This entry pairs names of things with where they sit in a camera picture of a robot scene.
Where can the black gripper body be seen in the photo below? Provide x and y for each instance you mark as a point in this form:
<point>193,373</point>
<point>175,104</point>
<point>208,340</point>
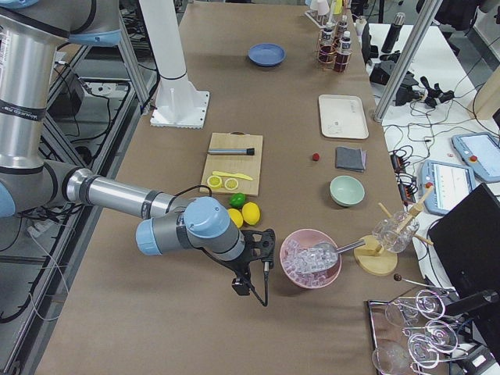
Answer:
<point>237,268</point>

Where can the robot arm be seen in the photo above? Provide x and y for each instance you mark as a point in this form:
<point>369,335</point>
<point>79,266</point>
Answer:
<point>31,32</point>

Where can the blue plate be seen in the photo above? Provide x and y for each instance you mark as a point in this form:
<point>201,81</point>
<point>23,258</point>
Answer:
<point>266,54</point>

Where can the yellow lemon outer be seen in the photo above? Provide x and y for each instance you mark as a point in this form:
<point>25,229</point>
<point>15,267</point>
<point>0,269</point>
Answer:
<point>251,213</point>

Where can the yellow lemon near board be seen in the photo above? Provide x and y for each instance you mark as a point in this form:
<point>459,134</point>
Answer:
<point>236,217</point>

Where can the green lime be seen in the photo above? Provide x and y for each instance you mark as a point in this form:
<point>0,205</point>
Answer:
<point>237,200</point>

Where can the pink bowl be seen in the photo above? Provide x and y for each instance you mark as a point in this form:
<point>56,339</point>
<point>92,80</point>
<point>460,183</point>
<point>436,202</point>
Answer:
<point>300,239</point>

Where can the clear ice cubes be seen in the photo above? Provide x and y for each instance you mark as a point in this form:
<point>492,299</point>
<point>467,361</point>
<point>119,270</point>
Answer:
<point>303,261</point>

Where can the metal ice scoop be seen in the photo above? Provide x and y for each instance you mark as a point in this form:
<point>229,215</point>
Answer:
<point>324,255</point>

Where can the right lemon slice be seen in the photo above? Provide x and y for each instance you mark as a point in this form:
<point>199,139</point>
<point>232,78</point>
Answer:
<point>231,183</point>

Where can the lemon slice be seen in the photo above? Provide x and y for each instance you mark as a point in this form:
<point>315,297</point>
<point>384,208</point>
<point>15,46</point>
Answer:
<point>214,181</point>
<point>231,183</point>

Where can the yellow plastic knife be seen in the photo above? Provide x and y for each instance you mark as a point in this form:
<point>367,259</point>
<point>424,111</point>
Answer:
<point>232,175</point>

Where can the left lemon slice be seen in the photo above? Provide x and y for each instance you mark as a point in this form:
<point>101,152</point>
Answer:
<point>214,181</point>

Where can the wooden cutting board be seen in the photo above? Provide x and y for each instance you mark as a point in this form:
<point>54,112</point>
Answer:
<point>249,165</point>

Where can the mint green bowl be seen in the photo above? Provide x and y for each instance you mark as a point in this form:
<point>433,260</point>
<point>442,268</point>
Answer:
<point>346,191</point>

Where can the wooden cup stand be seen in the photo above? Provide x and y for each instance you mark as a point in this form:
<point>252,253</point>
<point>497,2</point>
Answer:
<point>373,258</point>

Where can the grey folded cloth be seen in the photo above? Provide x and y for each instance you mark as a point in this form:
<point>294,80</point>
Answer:
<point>353,159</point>

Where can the clear glass mug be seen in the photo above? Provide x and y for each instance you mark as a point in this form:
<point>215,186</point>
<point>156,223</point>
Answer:
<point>395,233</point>

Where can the cream rectangular tray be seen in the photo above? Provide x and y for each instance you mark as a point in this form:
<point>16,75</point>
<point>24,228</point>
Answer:
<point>342,116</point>

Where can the wine glass upper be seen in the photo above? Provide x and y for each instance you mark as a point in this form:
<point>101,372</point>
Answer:
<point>407,311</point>

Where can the wine glass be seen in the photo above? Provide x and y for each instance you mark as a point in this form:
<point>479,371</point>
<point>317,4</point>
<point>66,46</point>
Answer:
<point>436,336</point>
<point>407,311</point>
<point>391,357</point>

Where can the wine glass lower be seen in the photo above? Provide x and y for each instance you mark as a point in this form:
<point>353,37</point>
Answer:
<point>391,357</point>

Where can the left teach pendant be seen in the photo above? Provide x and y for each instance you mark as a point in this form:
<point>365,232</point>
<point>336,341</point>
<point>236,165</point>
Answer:
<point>451,184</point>

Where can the teach pendant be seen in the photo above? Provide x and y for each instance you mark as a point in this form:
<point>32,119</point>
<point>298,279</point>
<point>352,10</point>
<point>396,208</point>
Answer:
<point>480,152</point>
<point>451,184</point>

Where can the wine glass middle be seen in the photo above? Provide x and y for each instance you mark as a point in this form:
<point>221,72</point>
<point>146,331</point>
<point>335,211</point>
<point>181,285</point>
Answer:
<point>436,336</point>

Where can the bottle with dark drink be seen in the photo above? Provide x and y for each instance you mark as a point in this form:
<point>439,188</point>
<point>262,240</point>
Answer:
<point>326,48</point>

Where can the black laptop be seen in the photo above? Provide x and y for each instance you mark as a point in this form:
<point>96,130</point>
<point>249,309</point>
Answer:
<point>466,241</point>

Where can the right teach pendant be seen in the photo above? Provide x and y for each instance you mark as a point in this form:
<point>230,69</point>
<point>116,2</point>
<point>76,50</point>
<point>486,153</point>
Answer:
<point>480,152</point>

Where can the black thermos bottle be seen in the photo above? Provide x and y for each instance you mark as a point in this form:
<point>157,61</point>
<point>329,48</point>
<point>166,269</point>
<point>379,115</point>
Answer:
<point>393,33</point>

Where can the steel knife handle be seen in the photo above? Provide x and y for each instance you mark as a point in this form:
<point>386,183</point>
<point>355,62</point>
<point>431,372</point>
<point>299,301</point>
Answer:
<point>231,151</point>

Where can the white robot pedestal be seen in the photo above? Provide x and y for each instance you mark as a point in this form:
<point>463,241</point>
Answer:
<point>177,102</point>

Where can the copper wire bottle rack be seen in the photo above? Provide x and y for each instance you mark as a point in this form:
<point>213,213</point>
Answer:
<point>331,66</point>

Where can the aluminium frame post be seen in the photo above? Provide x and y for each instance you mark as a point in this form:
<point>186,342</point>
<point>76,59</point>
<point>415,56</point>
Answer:
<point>413,42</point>

